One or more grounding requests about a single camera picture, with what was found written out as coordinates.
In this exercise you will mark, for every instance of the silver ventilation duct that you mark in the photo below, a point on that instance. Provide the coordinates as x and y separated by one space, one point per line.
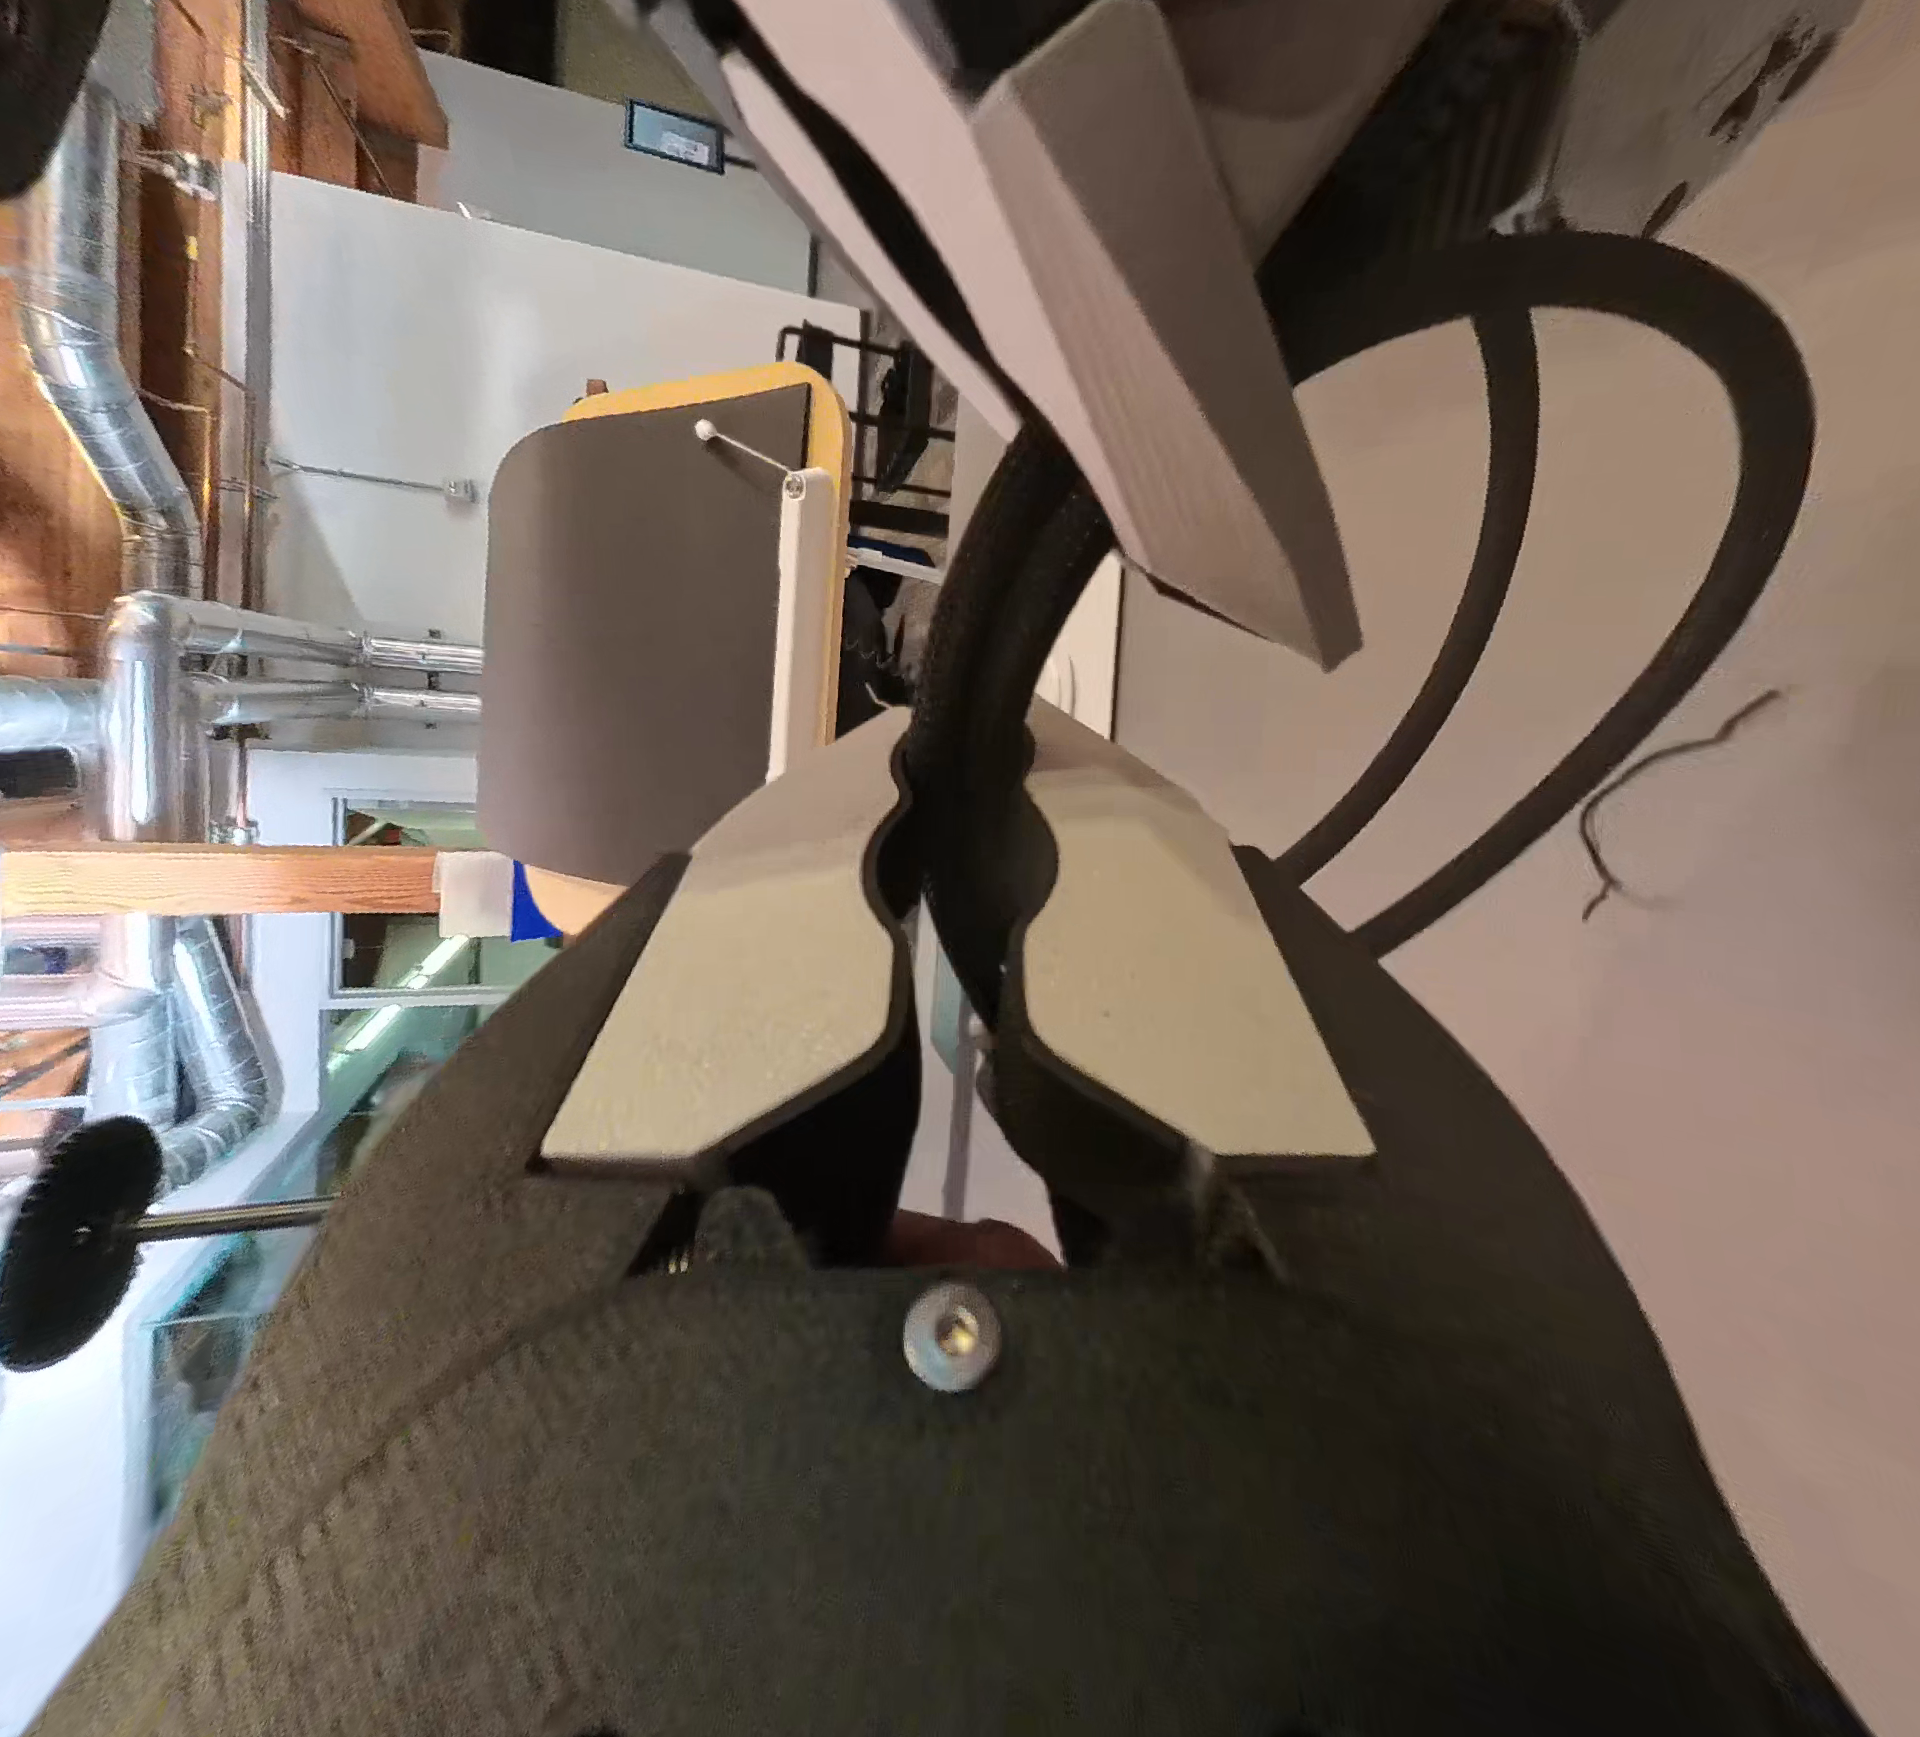
90 387

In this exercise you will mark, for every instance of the blue and white tape block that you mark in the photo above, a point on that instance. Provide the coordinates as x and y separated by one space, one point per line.
472 898

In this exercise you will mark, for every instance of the large black panel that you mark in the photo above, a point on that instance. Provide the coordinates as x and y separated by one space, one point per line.
631 643

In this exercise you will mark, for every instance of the black thread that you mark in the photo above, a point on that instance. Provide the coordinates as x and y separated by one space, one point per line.
1665 756

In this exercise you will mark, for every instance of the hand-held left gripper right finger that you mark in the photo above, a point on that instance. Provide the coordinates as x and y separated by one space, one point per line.
1185 1003

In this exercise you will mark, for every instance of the black disc on rod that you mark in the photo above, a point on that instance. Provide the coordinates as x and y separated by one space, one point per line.
75 1241

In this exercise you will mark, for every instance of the wooden ceiling beam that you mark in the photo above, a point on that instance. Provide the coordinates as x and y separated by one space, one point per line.
224 884

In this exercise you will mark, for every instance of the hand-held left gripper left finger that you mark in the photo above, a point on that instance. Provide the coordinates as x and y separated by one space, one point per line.
720 1018

